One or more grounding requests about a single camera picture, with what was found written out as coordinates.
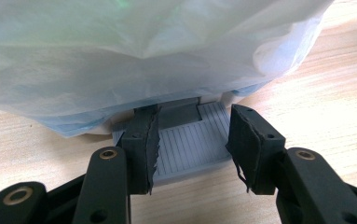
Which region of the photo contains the grey ribbed bin pedal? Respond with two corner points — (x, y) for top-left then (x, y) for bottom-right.
(111, 96), (234, 188)

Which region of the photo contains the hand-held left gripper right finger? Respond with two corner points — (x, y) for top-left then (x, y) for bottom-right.
(225, 104), (287, 196)

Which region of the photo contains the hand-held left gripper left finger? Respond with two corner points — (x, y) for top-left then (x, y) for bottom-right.
(116, 105), (162, 196)

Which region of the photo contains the white plastic bin liner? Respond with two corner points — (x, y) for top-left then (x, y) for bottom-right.
(0, 0), (336, 138)

